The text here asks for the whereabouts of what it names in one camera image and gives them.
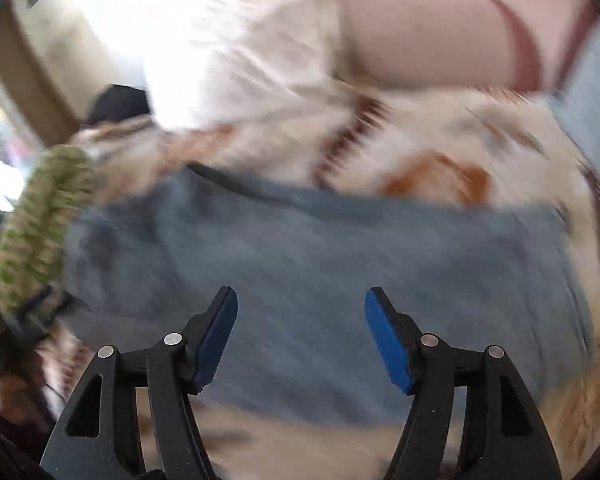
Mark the person's left forearm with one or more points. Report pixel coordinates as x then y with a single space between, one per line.
40 225

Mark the dark cloth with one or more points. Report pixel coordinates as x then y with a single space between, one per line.
115 105

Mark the light blue quilted cloth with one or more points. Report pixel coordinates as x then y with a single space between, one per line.
596 105

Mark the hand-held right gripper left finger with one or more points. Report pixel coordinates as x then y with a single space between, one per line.
215 340

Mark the white patterned cloth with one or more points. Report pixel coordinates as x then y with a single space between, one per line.
240 45

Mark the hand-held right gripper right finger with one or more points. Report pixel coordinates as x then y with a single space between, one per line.
387 345

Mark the pink sofa cushion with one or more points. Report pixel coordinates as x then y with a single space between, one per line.
420 35

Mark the blue-grey denim pants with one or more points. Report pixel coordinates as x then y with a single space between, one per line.
305 260

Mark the wooden frame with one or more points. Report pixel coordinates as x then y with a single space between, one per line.
25 75

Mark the cream floral blanket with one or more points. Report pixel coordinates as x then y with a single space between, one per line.
430 160

